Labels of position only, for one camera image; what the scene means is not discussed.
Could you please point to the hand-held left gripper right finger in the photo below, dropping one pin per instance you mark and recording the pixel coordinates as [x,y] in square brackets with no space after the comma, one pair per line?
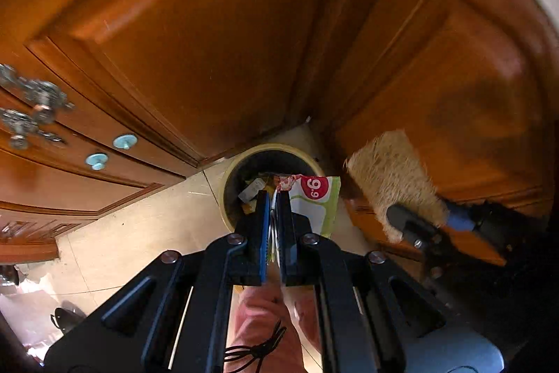
[284,233]

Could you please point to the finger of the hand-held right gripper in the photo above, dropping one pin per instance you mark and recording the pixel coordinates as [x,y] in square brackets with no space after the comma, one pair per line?
[406,222]
[460,218]

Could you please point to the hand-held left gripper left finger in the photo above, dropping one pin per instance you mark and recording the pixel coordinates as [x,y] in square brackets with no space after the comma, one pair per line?
[263,233]

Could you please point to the white green snack packet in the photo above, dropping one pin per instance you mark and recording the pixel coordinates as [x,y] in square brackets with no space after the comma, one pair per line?
[316,198]

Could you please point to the round beige trash bin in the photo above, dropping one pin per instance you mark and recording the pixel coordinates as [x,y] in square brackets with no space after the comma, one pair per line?
[231,180]

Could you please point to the white yellow wrapper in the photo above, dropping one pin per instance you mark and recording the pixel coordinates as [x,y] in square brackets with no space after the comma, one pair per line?
[252,189]

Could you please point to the person's pink pants leg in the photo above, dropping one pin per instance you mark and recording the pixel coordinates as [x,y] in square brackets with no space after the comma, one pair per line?
[262,325]

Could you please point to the wooden cabinet door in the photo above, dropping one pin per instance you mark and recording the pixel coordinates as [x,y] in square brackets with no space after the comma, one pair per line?
[458,71]
[187,41]

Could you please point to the teal round cabinet knob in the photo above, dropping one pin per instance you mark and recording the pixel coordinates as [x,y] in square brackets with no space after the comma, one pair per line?
[97,160]
[124,141]

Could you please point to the black shoe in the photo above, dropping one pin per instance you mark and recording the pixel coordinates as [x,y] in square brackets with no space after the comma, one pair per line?
[67,318]

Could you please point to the white plastic bag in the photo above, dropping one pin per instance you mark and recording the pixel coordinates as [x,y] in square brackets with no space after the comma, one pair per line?
[26,307]

